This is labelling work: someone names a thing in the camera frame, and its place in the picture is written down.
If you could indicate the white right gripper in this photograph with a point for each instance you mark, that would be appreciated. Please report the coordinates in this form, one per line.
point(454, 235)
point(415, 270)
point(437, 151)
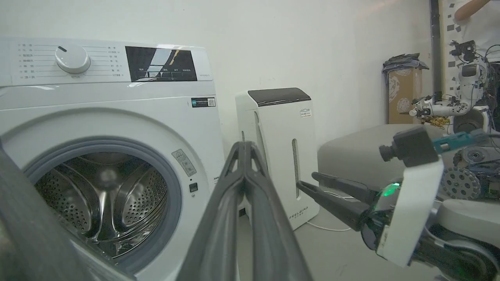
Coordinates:
point(410, 214)

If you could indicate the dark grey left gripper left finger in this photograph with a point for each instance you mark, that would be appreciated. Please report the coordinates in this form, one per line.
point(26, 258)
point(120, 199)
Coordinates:
point(218, 234)

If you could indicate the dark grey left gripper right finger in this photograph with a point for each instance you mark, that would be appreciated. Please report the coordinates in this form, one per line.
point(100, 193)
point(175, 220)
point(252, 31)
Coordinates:
point(273, 242)

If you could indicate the white front-load washing machine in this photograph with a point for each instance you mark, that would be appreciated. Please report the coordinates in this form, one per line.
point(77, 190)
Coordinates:
point(117, 117)

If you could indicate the black washing machine display panel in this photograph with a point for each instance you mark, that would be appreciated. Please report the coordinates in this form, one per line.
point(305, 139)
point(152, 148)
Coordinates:
point(161, 64)

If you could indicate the dark washing machine door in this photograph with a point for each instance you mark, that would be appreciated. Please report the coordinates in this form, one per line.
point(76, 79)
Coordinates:
point(27, 234)

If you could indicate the white air purifier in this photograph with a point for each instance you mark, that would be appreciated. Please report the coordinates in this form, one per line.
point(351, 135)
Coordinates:
point(281, 156)

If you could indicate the brown cardboard box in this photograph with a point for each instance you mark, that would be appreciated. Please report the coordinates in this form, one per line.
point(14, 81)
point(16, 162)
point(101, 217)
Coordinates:
point(404, 97)

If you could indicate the grey omni wheel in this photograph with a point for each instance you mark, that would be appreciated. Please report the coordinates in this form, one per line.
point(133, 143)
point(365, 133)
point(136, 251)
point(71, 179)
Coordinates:
point(461, 183)

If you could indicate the grey clothes pile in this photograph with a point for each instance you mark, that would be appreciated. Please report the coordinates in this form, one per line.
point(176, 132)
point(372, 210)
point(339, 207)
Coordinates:
point(404, 61)

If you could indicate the robot wheeled base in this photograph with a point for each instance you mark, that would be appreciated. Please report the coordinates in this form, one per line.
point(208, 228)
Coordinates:
point(484, 164)

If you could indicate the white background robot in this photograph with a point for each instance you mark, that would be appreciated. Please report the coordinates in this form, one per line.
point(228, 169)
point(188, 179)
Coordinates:
point(465, 86)

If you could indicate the black vertical pole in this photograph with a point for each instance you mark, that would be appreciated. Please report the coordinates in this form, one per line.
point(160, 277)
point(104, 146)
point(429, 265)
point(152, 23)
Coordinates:
point(435, 47)

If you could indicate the person in white shirt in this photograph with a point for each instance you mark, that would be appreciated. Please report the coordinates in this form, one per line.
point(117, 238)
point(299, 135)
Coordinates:
point(482, 23)

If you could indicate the white program dial knob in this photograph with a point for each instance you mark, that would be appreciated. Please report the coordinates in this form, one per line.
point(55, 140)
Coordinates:
point(72, 58)

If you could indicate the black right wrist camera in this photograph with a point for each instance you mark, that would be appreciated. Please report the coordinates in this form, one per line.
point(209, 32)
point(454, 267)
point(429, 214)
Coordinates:
point(414, 148)

